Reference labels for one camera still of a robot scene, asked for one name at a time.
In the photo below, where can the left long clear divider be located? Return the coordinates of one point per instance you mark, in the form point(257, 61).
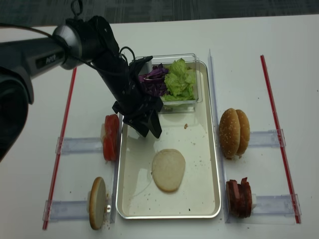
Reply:
point(113, 210)

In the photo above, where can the rear sesame top bun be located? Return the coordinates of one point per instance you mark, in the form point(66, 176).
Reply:
point(244, 132)

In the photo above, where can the metal baking tray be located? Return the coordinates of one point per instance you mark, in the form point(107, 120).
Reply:
point(192, 135)

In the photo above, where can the shredded purple cabbage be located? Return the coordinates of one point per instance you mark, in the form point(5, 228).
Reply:
point(153, 82)

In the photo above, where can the upper right clear rail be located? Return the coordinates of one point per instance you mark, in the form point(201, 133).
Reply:
point(270, 138)

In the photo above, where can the clear plastic container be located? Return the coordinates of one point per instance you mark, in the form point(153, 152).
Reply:
point(193, 62)

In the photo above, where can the red tape strip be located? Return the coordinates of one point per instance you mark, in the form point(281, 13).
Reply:
point(295, 204)
point(57, 158)

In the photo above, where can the tomato slice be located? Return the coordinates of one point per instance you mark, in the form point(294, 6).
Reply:
point(111, 124)
point(110, 143)

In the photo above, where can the upper left clear rail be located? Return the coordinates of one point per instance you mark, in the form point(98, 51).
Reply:
point(68, 145)

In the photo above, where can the front sesame top bun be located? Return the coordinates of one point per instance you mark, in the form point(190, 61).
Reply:
point(229, 133)

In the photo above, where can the front tomato slice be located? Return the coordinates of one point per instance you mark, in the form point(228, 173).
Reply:
point(110, 143)

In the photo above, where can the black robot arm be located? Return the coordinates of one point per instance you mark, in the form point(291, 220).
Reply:
point(76, 42)

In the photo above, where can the sesame bun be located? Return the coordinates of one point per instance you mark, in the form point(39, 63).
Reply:
point(229, 133)
point(244, 132)

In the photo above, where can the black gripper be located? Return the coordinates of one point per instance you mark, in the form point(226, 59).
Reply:
point(137, 112)

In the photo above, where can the green lettuce leaves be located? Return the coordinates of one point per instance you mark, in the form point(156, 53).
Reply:
point(180, 82)

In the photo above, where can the pale bottom bun half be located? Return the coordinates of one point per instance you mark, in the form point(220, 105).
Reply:
point(168, 169)

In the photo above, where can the lower left clear rail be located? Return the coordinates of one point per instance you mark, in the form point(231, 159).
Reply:
point(65, 211)

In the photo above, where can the clear rail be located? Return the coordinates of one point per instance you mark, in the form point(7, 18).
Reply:
point(68, 145)
point(65, 211)
point(269, 210)
point(270, 138)

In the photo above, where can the left meat patty slice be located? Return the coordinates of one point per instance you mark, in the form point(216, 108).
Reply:
point(233, 195)

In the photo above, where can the right red tape strip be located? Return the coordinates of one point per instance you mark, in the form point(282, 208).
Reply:
point(295, 204)

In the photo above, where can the lower right clear rail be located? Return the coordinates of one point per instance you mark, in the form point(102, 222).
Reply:
point(269, 210)

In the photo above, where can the left red tape strip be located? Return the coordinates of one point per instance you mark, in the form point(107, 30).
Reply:
point(57, 158)

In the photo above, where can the rear tomato slice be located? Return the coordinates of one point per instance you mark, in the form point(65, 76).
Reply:
point(111, 124)

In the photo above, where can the long clear divider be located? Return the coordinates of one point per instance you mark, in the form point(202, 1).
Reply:
point(219, 155)
point(113, 210)

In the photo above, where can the left bottom bun half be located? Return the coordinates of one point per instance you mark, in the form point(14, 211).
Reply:
point(97, 203)

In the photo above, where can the right long clear divider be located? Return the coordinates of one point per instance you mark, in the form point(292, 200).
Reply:
point(219, 155)

